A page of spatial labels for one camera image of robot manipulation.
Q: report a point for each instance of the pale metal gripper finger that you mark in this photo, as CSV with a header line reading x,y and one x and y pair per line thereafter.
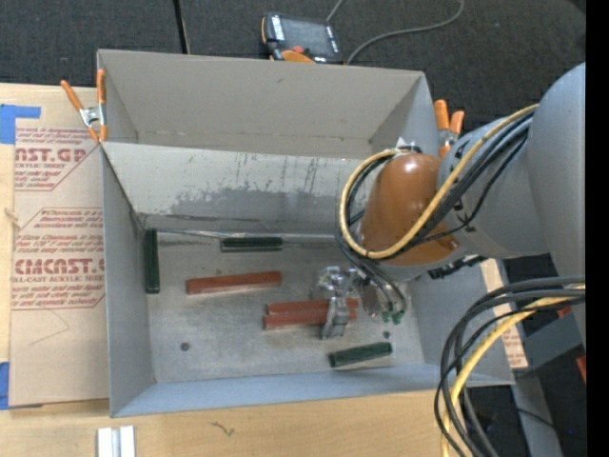
x,y
328,322
342,319

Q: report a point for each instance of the red-brown flat block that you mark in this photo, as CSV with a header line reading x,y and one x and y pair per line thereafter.
x,y
295,307
233,282
292,321

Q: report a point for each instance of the dark green flat block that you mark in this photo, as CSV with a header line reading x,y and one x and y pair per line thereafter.
x,y
251,244
360,354
151,262

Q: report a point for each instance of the grey metal bin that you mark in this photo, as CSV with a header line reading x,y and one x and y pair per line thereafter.
x,y
228,341

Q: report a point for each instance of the brown cardboard board, red print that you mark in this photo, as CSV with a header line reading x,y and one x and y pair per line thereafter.
x,y
57,341

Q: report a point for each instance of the black cylinder on white bracket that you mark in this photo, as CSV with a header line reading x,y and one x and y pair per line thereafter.
x,y
445,269

